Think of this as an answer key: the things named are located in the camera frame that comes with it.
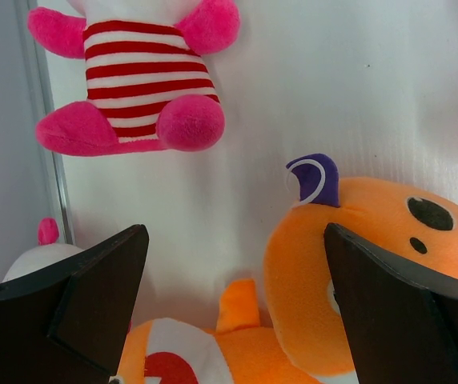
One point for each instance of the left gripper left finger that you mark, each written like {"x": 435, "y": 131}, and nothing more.
{"x": 68, "y": 322}

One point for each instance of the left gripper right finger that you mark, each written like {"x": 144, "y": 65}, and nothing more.
{"x": 401, "y": 318}

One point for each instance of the panda plush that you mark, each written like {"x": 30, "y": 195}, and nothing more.
{"x": 147, "y": 85}
{"x": 47, "y": 252}

